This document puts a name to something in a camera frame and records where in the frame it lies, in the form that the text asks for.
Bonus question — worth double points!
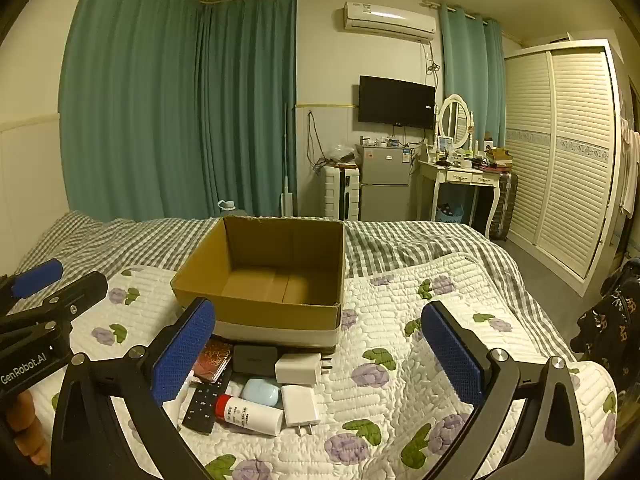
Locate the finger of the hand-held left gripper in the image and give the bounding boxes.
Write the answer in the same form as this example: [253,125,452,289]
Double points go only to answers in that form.
[0,270,109,334]
[0,258,64,311]

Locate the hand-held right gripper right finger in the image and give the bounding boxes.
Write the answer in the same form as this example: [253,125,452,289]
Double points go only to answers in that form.
[420,300,586,480]

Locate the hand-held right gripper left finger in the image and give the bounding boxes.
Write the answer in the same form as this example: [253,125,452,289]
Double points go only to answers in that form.
[50,297,217,480]

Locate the red patterned wallet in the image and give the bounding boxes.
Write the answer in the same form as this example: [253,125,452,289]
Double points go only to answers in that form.
[194,338,234,386]

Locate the small white container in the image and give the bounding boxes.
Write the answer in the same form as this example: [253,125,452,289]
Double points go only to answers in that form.
[162,374,196,428]

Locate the black remote control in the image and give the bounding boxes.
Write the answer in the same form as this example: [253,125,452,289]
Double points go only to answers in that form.
[181,381,232,435]

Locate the black power bank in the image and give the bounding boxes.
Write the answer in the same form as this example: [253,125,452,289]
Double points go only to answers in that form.
[231,344,281,376]

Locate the light blue earbuds case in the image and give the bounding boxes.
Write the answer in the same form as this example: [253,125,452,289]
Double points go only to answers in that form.
[241,378,282,407]

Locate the brown cardboard box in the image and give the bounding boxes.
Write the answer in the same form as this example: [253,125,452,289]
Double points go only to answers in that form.
[170,216,346,356]

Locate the white tube with red cap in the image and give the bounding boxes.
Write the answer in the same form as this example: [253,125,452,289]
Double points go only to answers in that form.
[215,394,284,437]

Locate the white cube charger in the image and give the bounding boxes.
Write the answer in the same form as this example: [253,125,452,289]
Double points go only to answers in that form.
[274,352,333,387]

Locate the person's left hand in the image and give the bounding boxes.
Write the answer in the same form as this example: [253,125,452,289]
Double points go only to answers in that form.
[0,390,52,472]

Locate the white floral quilt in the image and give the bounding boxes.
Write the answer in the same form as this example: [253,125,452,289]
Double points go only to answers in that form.
[20,252,618,480]

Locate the grey checkered bed sheet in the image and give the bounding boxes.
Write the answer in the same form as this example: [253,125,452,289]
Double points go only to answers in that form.
[10,210,576,361]

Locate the clear water jug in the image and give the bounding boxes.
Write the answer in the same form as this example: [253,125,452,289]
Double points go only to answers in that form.
[217,199,252,219]

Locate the dark suitcase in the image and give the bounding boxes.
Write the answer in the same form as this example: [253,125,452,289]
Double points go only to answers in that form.
[487,171,519,241]

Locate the dark printed clothing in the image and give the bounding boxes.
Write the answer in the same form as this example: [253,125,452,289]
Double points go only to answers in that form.
[570,257,640,441]

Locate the white dressing table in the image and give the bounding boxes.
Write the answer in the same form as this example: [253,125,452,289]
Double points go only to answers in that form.
[417,157,503,238]

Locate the teal curtain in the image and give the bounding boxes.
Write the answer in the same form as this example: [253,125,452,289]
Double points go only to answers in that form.
[59,0,207,222]
[200,0,297,219]
[442,7,507,223]

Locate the grey small refrigerator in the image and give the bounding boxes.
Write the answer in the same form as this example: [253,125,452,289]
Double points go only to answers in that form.
[356,143,413,222]

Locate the white suitcase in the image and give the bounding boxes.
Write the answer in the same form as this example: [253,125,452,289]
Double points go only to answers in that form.
[323,165,362,221]

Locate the small brown carton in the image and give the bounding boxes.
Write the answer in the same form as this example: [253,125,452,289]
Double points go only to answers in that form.
[485,147,514,171]

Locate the white louvered wardrobe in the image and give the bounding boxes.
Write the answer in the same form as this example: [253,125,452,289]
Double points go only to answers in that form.
[502,40,626,297]

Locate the clear plastic bag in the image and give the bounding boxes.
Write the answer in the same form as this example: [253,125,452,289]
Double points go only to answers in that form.
[327,142,358,165]

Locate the white oval mirror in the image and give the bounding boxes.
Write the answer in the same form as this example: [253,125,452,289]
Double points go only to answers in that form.
[437,93,474,152]

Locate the hanging white towels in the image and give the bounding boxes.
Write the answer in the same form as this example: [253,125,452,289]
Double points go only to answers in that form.
[617,110,640,218]

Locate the white air conditioner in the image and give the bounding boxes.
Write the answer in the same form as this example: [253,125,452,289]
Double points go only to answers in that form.
[342,1,437,43]

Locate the hanging black cables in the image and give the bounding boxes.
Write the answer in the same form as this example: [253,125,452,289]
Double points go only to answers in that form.
[306,110,331,173]

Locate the black wall television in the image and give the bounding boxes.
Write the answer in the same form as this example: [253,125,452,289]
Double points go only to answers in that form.
[358,75,436,130]

